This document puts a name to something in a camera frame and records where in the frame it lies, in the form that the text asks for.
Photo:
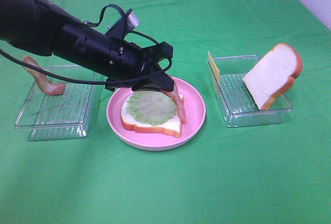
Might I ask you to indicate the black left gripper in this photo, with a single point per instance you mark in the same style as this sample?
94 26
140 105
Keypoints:
120 61

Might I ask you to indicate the bacon strip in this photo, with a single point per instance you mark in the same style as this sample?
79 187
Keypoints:
45 85
174 95

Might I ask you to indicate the green lettuce leaf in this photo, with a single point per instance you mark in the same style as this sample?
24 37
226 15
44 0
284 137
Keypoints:
148 107

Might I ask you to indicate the bread slice from tray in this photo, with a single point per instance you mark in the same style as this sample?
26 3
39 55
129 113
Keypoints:
173 127

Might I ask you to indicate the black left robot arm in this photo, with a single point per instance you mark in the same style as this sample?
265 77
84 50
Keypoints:
42 28

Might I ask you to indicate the yellow cheese slice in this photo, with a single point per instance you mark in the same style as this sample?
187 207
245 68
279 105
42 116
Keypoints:
214 68

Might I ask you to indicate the pink round plate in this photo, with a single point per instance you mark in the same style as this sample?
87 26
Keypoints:
195 115

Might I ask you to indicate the right clear plastic tray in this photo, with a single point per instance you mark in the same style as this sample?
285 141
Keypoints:
236 104

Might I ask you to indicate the clear plastic tray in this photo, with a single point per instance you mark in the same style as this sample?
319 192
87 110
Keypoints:
236 104
69 115

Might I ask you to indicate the left clear plastic tray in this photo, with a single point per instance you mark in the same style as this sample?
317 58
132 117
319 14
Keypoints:
69 115

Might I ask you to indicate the bread slice in right tray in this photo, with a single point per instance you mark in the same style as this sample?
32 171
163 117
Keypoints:
273 75

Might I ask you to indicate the green tablecloth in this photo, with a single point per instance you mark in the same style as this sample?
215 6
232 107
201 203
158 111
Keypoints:
261 174

